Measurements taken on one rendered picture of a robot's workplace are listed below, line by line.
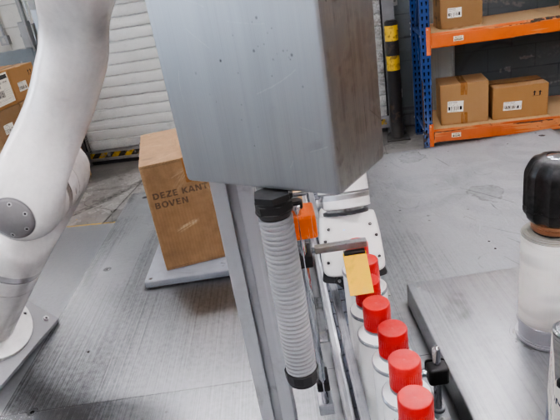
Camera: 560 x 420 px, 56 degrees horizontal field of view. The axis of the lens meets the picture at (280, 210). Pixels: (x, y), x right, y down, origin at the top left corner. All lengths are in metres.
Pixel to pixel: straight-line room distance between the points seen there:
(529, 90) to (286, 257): 4.10
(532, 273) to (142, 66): 4.64
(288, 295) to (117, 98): 4.94
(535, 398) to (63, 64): 0.80
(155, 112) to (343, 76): 4.87
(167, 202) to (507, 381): 0.78
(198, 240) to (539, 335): 0.76
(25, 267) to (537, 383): 0.85
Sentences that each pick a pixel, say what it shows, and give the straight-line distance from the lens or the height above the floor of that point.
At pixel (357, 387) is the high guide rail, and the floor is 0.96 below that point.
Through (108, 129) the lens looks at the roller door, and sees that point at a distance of 5.50.
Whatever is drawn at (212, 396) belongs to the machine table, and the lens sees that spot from 0.95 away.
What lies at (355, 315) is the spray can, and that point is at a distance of 0.70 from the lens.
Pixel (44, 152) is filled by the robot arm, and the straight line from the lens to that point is 0.87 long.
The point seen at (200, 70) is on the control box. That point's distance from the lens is 0.46.
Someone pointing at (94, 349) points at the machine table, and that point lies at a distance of 1.15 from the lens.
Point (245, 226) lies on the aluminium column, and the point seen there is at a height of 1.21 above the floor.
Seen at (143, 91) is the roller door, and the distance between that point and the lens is 5.24.
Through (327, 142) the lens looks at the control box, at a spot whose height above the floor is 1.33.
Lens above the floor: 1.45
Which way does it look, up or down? 24 degrees down
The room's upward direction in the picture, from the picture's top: 9 degrees counter-clockwise
